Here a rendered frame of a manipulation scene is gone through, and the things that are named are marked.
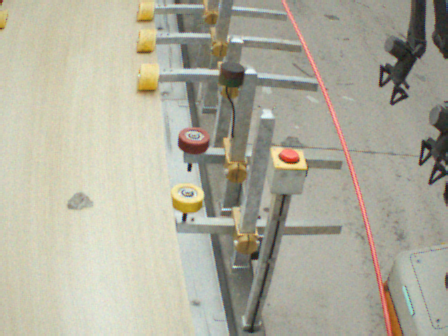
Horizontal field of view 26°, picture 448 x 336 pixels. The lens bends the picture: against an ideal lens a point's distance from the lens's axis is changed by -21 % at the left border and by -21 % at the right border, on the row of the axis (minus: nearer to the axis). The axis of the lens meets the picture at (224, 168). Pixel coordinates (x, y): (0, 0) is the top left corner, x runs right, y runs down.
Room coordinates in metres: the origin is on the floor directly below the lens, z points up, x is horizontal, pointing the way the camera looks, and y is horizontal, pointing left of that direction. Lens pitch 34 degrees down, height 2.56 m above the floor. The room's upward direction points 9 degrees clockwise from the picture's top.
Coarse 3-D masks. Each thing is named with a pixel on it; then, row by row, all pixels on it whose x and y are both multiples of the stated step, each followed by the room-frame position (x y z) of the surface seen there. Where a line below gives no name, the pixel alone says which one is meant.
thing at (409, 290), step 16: (400, 256) 3.00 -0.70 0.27; (416, 256) 2.99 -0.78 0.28; (432, 256) 3.00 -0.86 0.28; (400, 272) 2.92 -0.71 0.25; (416, 272) 2.89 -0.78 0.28; (432, 272) 2.89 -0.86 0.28; (384, 288) 2.99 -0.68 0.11; (400, 288) 2.85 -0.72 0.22; (416, 288) 2.79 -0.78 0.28; (432, 288) 2.79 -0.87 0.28; (400, 304) 2.80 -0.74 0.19; (416, 304) 2.70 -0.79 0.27; (432, 304) 2.68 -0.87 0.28; (400, 320) 2.74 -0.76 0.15; (416, 320) 2.61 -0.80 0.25; (432, 320) 2.58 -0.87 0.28
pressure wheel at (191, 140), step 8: (192, 128) 2.61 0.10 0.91; (184, 136) 2.57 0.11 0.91; (192, 136) 2.57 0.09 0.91; (200, 136) 2.58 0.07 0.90; (208, 136) 2.58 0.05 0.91; (184, 144) 2.55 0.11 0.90; (192, 144) 2.54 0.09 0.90; (200, 144) 2.55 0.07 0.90; (208, 144) 2.57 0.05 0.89; (184, 152) 2.54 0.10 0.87; (192, 152) 2.54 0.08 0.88; (200, 152) 2.55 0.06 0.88
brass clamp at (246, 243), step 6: (234, 210) 2.39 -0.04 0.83; (234, 216) 2.36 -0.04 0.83; (234, 222) 2.35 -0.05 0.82; (234, 234) 2.32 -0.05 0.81; (240, 234) 2.29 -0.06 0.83; (246, 234) 2.29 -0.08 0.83; (252, 234) 2.30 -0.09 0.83; (234, 240) 2.31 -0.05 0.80; (240, 240) 2.28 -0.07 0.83; (246, 240) 2.27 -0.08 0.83; (252, 240) 2.28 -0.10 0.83; (234, 246) 2.30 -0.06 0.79; (240, 246) 2.27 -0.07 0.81; (246, 246) 2.27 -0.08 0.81; (252, 246) 2.28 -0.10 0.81; (258, 246) 2.29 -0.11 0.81; (240, 252) 2.27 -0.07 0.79; (246, 252) 2.28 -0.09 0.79; (252, 252) 2.28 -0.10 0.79
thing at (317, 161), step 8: (208, 152) 2.58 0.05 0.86; (216, 152) 2.59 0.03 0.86; (224, 152) 2.59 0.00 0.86; (248, 152) 2.61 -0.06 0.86; (184, 160) 2.56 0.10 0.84; (192, 160) 2.56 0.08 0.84; (200, 160) 2.57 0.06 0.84; (208, 160) 2.57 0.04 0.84; (216, 160) 2.58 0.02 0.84; (248, 160) 2.59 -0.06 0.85; (312, 160) 2.63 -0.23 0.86; (320, 160) 2.63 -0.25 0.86; (328, 160) 2.64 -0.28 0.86; (336, 160) 2.65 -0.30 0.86; (320, 168) 2.64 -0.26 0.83; (328, 168) 2.64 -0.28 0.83; (336, 168) 2.65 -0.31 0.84
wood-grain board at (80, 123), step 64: (64, 0) 3.47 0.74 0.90; (128, 0) 3.47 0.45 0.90; (0, 64) 2.90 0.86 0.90; (64, 64) 2.91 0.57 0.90; (128, 64) 2.94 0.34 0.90; (0, 128) 2.48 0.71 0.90; (64, 128) 2.53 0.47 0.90; (128, 128) 2.58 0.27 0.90; (0, 192) 2.16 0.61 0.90; (64, 192) 2.23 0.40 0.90; (128, 192) 2.29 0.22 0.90; (0, 256) 1.88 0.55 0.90; (64, 256) 1.97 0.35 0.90; (128, 256) 2.03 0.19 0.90; (0, 320) 1.61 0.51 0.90; (64, 320) 1.70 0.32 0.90; (128, 320) 1.78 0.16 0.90; (192, 320) 1.83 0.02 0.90
